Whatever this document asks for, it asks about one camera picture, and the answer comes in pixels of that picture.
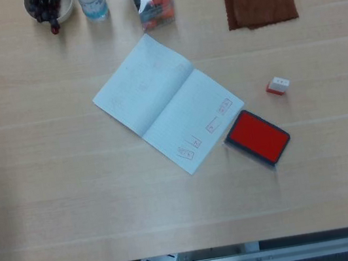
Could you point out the red ink pad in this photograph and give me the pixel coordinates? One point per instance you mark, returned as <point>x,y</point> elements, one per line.
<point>258,137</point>

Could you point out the dark grape bunch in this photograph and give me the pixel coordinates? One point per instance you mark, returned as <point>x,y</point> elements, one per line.
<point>45,5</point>

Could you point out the open white notebook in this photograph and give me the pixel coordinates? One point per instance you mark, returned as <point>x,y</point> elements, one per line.
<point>163,105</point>

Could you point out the white bowl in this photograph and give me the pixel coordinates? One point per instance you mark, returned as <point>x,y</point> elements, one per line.
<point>68,7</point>

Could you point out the small red white stamp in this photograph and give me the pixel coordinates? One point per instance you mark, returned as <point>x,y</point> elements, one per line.
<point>279,84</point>

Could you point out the clear plastic water bottle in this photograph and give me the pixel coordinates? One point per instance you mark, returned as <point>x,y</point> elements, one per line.
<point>93,4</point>

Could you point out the clear bag of snacks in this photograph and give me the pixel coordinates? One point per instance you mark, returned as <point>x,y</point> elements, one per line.
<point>155,7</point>

